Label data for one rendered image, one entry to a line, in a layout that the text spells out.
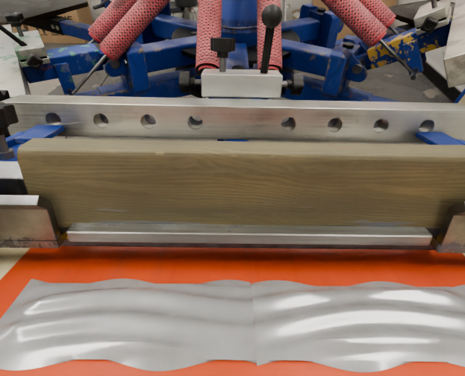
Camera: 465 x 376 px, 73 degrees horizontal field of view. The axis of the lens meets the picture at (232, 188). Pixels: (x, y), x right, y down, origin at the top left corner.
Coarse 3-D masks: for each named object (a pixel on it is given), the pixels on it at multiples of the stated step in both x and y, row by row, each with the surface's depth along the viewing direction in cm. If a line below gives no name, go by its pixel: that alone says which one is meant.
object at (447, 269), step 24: (264, 264) 28; (288, 264) 28; (312, 264) 28; (336, 264) 28; (360, 264) 28; (384, 264) 28; (408, 264) 28; (432, 264) 28; (456, 264) 28; (288, 360) 20
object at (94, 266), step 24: (24, 264) 27; (48, 264) 27; (72, 264) 27; (96, 264) 27; (120, 264) 28; (144, 264) 28; (168, 264) 28; (192, 264) 28; (216, 264) 28; (240, 264) 28; (0, 288) 25; (0, 312) 23; (72, 360) 20; (96, 360) 20; (216, 360) 20; (240, 360) 20
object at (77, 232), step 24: (72, 240) 25; (96, 240) 25; (120, 240) 25; (144, 240) 25; (168, 240) 25; (192, 240) 25; (216, 240) 25; (240, 240) 25; (264, 240) 25; (288, 240) 25; (312, 240) 26; (336, 240) 26; (360, 240) 26; (384, 240) 26; (408, 240) 26
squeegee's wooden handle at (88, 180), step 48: (48, 144) 24; (96, 144) 24; (144, 144) 24; (192, 144) 25; (240, 144) 25; (288, 144) 25; (336, 144) 25; (384, 144) 26; (48, 192) 25; (96, 192) 25; (144, 192) 25; (192, 192) 25; (240, 192) 25; (288, 192) 25; (336, 192) 25; (384, 192) 25; (432, 192) 25
